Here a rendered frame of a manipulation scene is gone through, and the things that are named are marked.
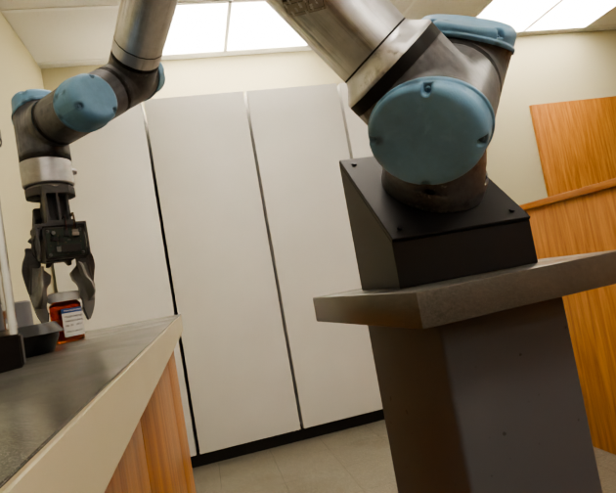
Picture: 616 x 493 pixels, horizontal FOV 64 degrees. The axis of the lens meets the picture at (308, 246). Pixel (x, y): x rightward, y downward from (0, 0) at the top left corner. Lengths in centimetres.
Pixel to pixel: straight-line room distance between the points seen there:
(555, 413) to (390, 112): 45
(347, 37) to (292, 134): 271
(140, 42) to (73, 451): 69
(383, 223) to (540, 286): 20
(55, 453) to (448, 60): 45
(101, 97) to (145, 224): 228
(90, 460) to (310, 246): 290
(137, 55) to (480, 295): 60
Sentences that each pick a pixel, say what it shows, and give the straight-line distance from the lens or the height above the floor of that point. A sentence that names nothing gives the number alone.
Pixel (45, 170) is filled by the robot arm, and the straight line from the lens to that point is 86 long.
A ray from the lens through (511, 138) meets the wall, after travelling 441.
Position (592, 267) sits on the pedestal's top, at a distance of 69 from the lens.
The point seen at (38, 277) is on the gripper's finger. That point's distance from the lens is 87.
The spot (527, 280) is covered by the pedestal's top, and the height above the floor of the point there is 93.
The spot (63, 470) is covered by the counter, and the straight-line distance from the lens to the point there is 19.
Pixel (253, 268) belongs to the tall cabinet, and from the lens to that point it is 302.
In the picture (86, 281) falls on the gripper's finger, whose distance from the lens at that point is 86.
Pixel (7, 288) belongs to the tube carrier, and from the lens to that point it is 52.
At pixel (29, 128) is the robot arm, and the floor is 127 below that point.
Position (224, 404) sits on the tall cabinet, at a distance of 307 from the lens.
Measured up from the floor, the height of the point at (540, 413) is 75.
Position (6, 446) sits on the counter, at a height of 94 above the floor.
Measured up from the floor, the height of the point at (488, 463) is 72.
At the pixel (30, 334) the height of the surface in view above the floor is 97.
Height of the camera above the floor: 98
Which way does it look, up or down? 3 degrees up
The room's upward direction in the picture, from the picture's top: 10 degrees counter-clockwise
